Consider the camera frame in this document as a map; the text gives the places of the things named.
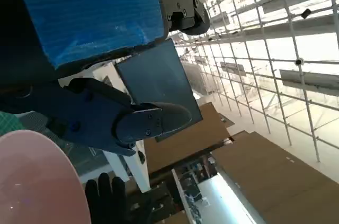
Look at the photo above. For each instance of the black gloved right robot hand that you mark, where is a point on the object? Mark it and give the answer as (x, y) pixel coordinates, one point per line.
(106, 202)

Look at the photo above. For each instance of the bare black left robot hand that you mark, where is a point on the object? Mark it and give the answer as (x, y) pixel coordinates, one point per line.
(87, 9)

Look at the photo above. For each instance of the pink bowl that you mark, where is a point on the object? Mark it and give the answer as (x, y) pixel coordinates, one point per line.
(34, 181)

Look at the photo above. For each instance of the computer monitor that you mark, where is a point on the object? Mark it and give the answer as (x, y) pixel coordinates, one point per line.
(156, 75)

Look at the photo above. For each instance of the brown cardboard box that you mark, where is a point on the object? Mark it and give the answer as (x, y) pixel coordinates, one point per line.
(278, 181)
(185, 139)

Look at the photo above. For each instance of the green cutting mat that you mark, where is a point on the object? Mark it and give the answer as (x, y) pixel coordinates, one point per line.
(9, 122)

